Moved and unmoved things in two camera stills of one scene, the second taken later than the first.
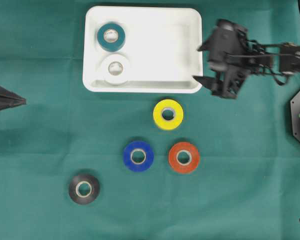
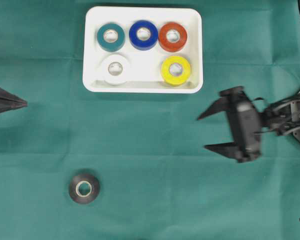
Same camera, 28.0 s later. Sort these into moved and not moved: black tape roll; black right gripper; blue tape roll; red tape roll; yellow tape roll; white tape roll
Moved: yellow tape roll; blue tape roll; red tape roll; black right gripper
Not moved: black tape roll; white tape roll
